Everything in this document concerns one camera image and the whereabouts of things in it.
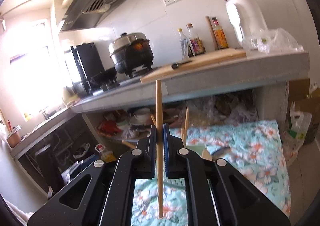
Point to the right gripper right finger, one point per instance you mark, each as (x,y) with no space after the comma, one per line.
(216,193)

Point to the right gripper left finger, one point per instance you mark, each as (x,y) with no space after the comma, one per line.
(101,194)

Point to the steel spoon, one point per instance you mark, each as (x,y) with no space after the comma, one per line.
(220,152)

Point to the wooden chopstick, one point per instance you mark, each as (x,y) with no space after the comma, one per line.
(128,144)
(153,120)
(185,127)
(159,146)

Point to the yellow cooking oil bottle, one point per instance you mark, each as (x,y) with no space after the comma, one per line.
(105,154)

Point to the green star utensil holder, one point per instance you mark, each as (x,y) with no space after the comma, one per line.
(201,150)

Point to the black trash bin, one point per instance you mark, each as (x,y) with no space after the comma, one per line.
(81,151)

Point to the floral blue quilt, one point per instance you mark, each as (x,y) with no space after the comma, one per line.
(256,152)

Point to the stacked white bowls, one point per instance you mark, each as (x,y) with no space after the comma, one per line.
(140,116)

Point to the white shopping bag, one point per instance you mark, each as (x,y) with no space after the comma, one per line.
(294,137)

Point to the cardboard box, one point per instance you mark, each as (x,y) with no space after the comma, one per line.
(306,98)

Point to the black appliance box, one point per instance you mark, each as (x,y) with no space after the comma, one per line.
(88,64)

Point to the wooden cutting board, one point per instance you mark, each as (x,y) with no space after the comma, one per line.
(198,63)

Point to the clear vinegar bottle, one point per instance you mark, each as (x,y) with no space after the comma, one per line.
(184,44)

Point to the black cooking pot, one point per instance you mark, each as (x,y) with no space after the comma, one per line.
(131,51)

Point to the dark soy sauce bottle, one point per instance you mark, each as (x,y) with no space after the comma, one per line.
(196,42)

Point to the orange sauce bottle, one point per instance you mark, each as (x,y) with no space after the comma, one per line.
(220,35)

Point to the wooden rolling pin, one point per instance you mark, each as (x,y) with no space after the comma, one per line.
(212,32)

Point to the clear plastic bag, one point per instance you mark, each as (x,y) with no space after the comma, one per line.
(272,41)

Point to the white electric kettle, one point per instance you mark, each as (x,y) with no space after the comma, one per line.
(246,18)

